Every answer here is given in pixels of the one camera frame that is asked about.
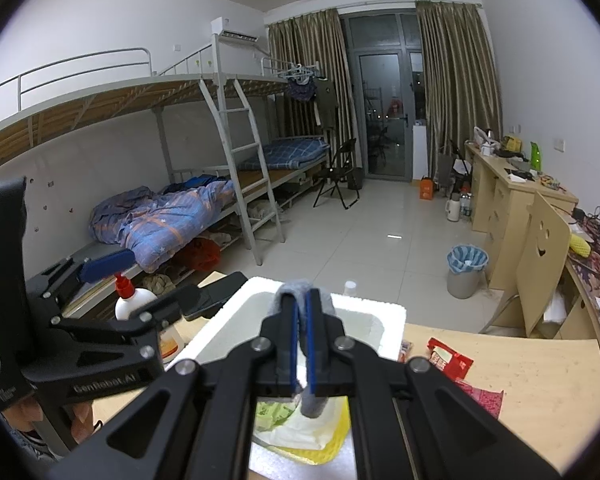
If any white cloth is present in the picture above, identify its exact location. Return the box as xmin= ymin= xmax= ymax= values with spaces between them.
xmin=252 ymin=400 xmax=351 ymax=451

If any person's left hand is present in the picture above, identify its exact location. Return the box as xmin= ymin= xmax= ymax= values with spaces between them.
xmin=2 ymin=399 xmax=101 ymax=445

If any grey sock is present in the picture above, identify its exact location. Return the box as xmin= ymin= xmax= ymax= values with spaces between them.
xmin=272 ymin=279 xmax=338 ymax=419

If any red snack packet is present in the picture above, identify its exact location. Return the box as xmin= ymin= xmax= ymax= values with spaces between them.
xmin=426 ymin=337 xmax=475 ymax=381

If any blue plaid quilt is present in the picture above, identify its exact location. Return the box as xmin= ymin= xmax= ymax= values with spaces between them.
xmin=89 ymin=180 xmax=241 ymax=267

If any wooden chair smiley cutout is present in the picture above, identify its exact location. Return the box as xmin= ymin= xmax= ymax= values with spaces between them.
xmin=480 ymin=190 xmax=571 ymax=338

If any white cabinet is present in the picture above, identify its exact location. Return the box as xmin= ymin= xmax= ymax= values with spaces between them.
xmin=412 ymin=122 xmax=430 ymax=181

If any wooden desk with drawers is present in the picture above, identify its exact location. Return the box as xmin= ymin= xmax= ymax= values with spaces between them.
xmin=465 ymin=142 xmax=578 ymax=261

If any large red plastic packet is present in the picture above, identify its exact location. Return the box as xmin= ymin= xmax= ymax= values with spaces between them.
xmin=452 ymin=377 xmax=503 ymax=421

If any olive shirt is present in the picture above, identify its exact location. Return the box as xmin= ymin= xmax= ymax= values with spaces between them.
xmin=314 ymin=77 xmax=338 ymax=131

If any blue checked blanket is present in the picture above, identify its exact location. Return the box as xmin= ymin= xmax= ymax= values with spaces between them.
xmin=237 ymin=139 xmax=331 ymax=171

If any olive cloth bundle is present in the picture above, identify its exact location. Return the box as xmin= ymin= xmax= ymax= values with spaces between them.
xmin=140 ymin=272 xmax=178 ymax=297

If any dark patterned garment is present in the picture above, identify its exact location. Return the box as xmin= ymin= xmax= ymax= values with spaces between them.
xmin=286 ymin=77 xmax=317 ymax=103

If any person's grey clothing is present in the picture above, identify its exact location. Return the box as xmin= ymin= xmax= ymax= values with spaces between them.
xmin=7 ymin=427 xmax=61 ymax=463

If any green plastic packet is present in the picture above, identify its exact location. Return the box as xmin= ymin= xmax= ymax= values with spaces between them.
xmin=256 ymin=400 xmax=298 ymax=428

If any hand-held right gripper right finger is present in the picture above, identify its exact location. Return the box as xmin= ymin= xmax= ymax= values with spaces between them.
xmin=304 ymin=287 xmax=563 ymax=480

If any red bag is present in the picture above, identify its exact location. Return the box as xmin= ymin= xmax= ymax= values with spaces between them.
xmin=180 ymin=237 xmax=222 ymax=273

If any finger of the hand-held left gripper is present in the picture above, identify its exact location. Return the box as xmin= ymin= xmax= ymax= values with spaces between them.
xmin=50 ymin=271 xmax=249 ymax=357
xmin=27 ymin=249 xmax=137 ymax=311

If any grey metal bunk bed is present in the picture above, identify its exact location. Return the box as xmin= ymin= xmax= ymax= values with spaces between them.
xmin=212 ymin=32 xmax=333 ymax=211
xmin=0 ymin=47 xmax=286 ymax=321

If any white air conditioner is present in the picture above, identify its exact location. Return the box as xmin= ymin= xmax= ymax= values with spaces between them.
xmin=211 ymin=16 xmax=259 ymax=43

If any white kettle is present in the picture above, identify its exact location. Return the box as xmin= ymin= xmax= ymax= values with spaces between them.
xmin=474 ymin=126 xmax=498 ymax=158

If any white lotion bottle red pump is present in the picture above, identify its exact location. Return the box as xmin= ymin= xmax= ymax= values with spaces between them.
xmin=114 ymin=272 xmax=186 ymax=363

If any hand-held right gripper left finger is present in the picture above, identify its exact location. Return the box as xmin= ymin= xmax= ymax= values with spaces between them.
xmin=45 ymin=296 xmax=303 ymax=480

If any glass balcony door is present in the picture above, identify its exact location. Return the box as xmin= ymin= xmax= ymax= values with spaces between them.
xmin=340 ymin=7 xmax=426 ymax=181

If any white foam box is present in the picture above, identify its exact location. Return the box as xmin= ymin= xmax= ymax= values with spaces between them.
xmin=180 ymin=275 xmax=408 ymax=480

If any brown curtain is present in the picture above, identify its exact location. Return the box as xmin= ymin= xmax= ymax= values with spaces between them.
xmin=264 ymin=8 xmax=363 ymax=171
xmin=415 ymin=0 xmax=503 ymax=186

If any grey bin blue striped bag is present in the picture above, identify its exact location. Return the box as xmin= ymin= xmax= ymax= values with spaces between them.
xmin=447 ymin=244 xmax=489 ymax=300

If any black folded chair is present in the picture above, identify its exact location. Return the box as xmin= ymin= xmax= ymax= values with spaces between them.
xmin=437 ymin=139 xmax=473 ymax=198

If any black folding chair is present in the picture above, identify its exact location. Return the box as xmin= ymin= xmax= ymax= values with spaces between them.
xmin=313 ymin=137 xmax=367 ymax=211

